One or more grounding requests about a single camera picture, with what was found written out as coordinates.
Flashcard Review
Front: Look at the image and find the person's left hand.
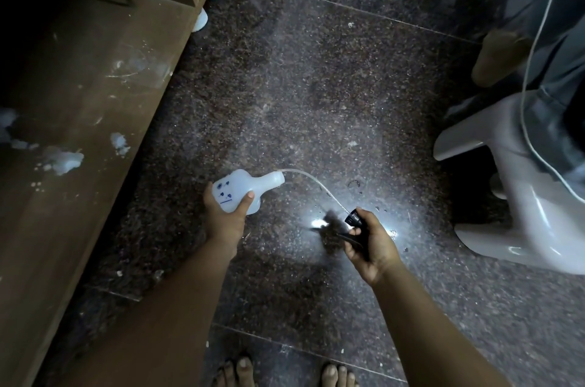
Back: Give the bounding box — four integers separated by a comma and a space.
203, 183, 255, 257

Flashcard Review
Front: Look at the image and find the person's right hand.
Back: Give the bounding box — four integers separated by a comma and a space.
343, 210, 403, 288

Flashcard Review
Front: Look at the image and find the black spray head with tube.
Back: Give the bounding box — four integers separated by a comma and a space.
280, 169, 371, 262

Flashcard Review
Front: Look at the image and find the white plastic bottle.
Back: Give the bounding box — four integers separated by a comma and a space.
212, 169, 286, 217

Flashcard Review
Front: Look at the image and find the person's left forearm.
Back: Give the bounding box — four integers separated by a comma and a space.
57, 236, 240, 387

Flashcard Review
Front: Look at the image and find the person's right forearm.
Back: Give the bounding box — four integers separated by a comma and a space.
365, 263, 512, 387

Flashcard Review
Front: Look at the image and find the small white foam blob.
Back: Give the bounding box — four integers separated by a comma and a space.
110, 132, 132, 158

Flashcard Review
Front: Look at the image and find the white plastic stool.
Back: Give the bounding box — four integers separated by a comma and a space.
432, 90, 585, 276

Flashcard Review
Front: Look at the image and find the person's right foot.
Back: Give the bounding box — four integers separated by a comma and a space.
320, 363, 360, 387

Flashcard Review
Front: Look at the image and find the person's foot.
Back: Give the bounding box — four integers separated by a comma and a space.
471, 29, 534, 88
320, 363, 360, 387
214, 355, 257, 387

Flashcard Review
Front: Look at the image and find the person's left foot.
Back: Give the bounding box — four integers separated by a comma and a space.
214, 355, 257, 387

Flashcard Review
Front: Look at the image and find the large white foam blob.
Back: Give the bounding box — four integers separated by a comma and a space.
39, 147, 86, 177

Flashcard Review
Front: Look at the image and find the brown wooden shelf unit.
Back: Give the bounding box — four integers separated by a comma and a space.
0, 0, 234, 387

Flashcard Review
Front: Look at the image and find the thin white cable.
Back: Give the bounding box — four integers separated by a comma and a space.
520, 0, 585, 203

